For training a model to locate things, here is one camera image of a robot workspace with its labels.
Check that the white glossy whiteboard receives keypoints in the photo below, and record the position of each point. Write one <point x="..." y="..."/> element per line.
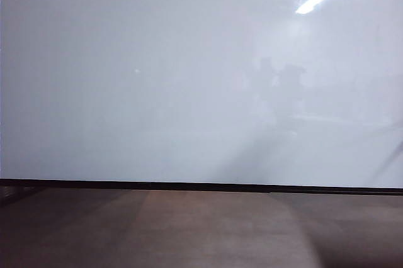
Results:
<point x="126" y="76"/>

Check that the black whiteboard frame strip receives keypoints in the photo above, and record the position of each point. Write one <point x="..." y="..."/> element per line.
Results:
<point x="189" y="185"/>

